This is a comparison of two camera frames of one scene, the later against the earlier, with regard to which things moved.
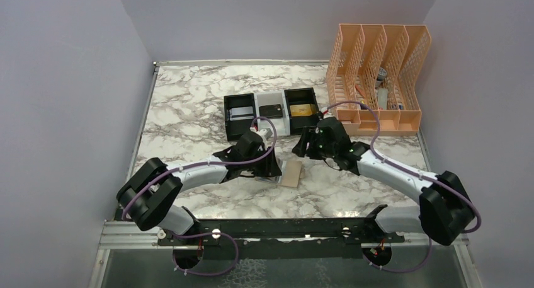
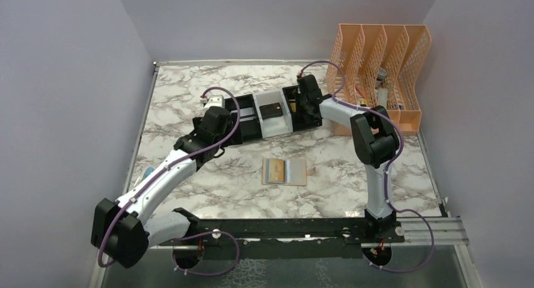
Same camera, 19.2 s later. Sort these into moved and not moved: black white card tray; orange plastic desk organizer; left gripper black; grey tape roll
Moved: left gripper black
Not moved: black white card tray; orange plastic desk organizer; grey tape roll
